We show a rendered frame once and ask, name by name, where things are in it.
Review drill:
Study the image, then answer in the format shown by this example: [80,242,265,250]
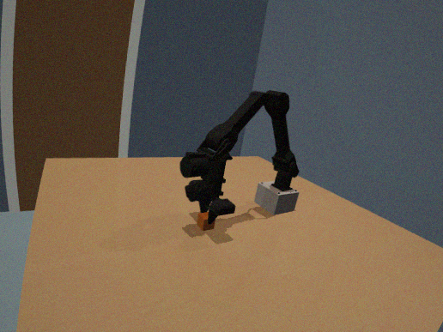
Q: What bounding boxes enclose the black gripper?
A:
[189,175,236,224]

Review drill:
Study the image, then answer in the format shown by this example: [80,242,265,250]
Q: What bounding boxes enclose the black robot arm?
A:
[179,90,299,202]

